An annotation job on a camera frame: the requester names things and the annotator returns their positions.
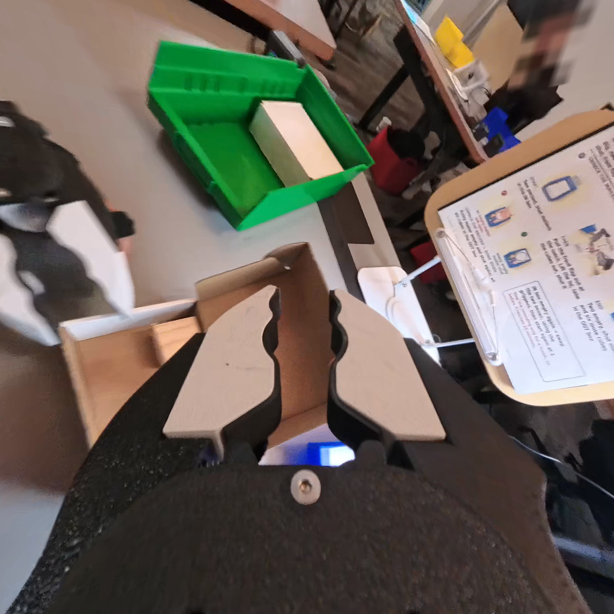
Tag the printed instruction sheet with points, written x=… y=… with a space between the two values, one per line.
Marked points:
x=551 y=268

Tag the yellow plastic bin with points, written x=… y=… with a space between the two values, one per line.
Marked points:
x=453 y=41

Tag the wood-edged table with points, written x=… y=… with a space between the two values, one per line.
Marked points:
x=446 y=105
x=292 y=29

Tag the red container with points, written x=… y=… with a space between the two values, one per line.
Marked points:
x=424 y=261

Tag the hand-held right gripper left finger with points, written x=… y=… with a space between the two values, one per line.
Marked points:
x=225 y=374

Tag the green plastic bin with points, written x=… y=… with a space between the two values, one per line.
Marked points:
x=211 y=144

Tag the white cardboard box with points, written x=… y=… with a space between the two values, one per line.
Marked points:
x=297 y=139
x=120 y=364

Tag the blue plastic bin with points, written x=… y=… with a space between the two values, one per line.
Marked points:
x=326 y=453

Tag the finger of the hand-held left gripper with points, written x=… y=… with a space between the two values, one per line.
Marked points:
x=91 y=244
x=19 y=307

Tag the small blue bin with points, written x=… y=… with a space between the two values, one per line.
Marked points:
x=496 y=129

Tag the red bag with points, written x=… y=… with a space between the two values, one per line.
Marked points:
x=388 y=163

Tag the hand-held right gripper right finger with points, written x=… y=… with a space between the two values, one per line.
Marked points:
x=383 y=379

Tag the white document stand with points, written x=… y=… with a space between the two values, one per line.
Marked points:
x=383 y=297

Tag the clear sheet clip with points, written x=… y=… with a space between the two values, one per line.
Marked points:
x=467 y=297

